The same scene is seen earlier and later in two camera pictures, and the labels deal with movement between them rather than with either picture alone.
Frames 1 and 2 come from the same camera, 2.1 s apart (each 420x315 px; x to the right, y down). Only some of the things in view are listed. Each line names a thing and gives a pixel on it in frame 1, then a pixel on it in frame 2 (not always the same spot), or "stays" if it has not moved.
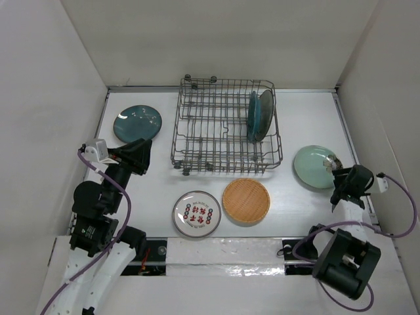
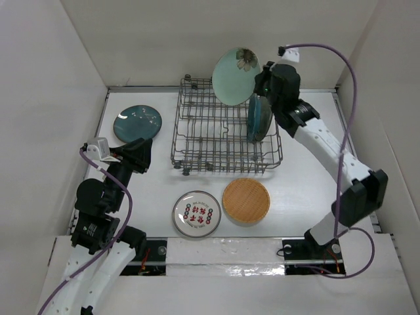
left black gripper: (135, 155) stays
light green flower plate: (314, 165) → (235, 72)
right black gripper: (338, 178) → (263, 76)
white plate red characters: (197, 214) stays
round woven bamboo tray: (246, 202) stays
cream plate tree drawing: (266, 107) stays
